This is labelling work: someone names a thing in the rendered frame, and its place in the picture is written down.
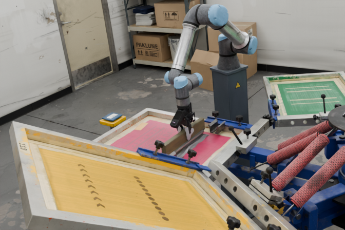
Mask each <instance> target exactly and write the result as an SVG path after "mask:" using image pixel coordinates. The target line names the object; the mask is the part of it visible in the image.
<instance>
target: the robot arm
mask: <svg viewBox="0 0 345 230"><path fill-rule="evenodd" d="M200 25H208V26H210V27H211V28H212V29H214V30H219V31H220V32H221V33H222V34H220V35H219V36H218V44H219V60H218V64H217V66H218V69H220V70H234V69H237V68H239V67H240V62H239V59H238V57H237V53H241V54H248V55H249V54H254V53H255V51H256V49H257V44H258V41H257V38H256V37H255V36H249V35H248V34H247V33H246V32H243V31H242V32H241V31H240V30H239V29H238V28H237V27H236V26H235V25H234V24H233V23H232V22H231V21H230V20H229V19H228V10H227V9H226V7H225V6H223V5H219V4H214V5H210V4H197V5H195V6H193V7H192V8H191V9H190V10H189V11H188V13H187V14H186V16H185V18H184V20H183V24H182V26H183V30H182V33H181V37H180V40H179V44H178V47H177V51H176V54H175V58H174V61H173V64H172V67H171V71H168V72H167V73H166V74H165V77H164V79H165V82H166V83H168V84H171V85H174V88H175V96H176V105H177V108H178V110H177V111H176V113H175V115H174V117H173V119H172V121H171V123H170V126H171V127H172V128H176V129H177V131H178V133H179V132H180V131H182V130H183V129H185V131H186V136H187V140H188V141H189V140H190V137H191V134H192V133H193V132H194V129H193V128H191V122H194V121H195V120H196V119H193V115H194V117H195V112H192V107H191V102H190V99H189V91H191V90H193V89H194V88H196V87H198V86H199V85H201V84H202V82H203V78H202V76H201V74H199V73H193V74H185V73H184V70H185V66H186V63H187V59H188V56H189V52H190V49H191V45H192V43H193V39H194V36H195V32H196V30H198V28H199V26H200ZM185 127H186V128H185Z"/></svg>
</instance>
